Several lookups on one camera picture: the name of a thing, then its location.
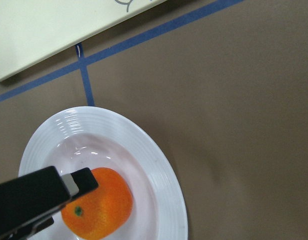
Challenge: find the cream bear tray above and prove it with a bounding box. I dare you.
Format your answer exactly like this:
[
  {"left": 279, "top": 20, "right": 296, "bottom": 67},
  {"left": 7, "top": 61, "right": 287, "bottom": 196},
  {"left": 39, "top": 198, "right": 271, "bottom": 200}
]
[{"left": 0, "top": 0, "right": 162, "bottom": 82}]

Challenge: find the white round plate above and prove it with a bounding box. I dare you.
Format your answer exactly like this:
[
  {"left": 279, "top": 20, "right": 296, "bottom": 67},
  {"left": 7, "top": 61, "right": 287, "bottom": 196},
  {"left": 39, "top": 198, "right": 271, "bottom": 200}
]
[{"left": 19, "top": 106, "right": 188, "bottom": 240}]

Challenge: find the orange fruit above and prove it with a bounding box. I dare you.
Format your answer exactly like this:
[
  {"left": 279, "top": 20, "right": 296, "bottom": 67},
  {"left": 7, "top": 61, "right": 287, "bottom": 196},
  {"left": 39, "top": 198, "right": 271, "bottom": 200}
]
[{"left": 61, "top": 167, "right": 133, "bottom": 240}]

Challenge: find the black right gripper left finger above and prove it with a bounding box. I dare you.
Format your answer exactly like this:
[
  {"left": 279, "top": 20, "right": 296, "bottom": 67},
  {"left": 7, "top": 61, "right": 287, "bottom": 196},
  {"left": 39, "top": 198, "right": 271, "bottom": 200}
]
[{"left": 0, "top": 166, "right": 79, "bottom": 240}]

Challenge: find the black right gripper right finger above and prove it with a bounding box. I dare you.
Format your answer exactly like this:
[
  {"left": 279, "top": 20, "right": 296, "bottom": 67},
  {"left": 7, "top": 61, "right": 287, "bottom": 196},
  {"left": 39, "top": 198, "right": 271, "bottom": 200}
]
[{"left": 71, "top": 167, "right": 99, "bottom": 198}]

